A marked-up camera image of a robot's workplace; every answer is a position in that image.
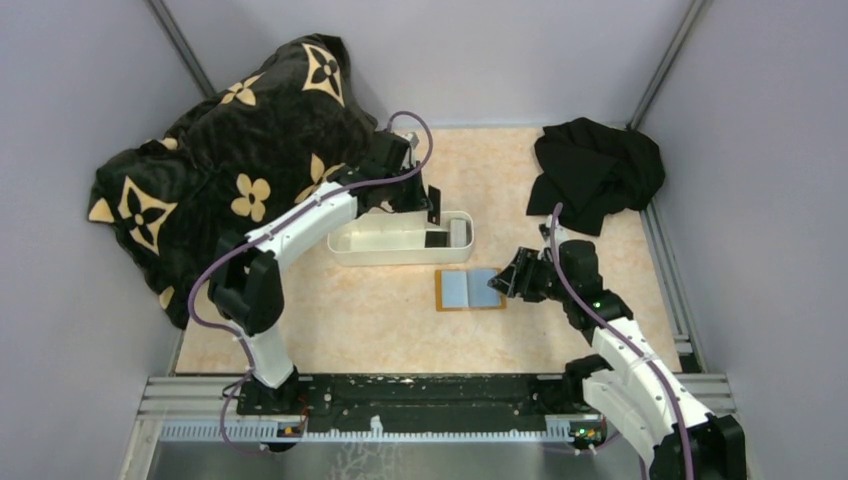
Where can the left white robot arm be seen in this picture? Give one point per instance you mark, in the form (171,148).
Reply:
(246,285)

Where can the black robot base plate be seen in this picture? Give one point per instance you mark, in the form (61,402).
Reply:
(421,404)

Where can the aluminium frame rail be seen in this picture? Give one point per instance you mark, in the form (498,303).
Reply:
(204,409)

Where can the crumpled black cloth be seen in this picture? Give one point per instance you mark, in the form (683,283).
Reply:
(592,171)

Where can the stack of white cards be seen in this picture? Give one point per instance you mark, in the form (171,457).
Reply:
(458,233)

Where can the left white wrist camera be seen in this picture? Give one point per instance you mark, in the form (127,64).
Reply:
(412,139)

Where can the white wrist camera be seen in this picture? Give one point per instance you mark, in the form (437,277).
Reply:
(553,237)
(412,139)

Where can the black floral patterned pillow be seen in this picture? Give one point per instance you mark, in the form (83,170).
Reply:
(232,163)

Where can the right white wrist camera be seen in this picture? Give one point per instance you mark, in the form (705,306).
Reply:
(553,237)

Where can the mustard leather card holder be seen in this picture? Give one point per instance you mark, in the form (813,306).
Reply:
(467,290)

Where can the black VIP credit card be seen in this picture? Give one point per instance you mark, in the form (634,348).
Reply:
(434,209)

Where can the white oblong plastic tray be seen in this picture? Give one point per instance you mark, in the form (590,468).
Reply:
(383,239)

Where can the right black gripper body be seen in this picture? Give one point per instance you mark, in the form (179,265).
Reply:
(520,275)

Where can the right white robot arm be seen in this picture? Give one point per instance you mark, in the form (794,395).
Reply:
(674,433)

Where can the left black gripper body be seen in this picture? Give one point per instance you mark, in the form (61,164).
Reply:
(411,198)

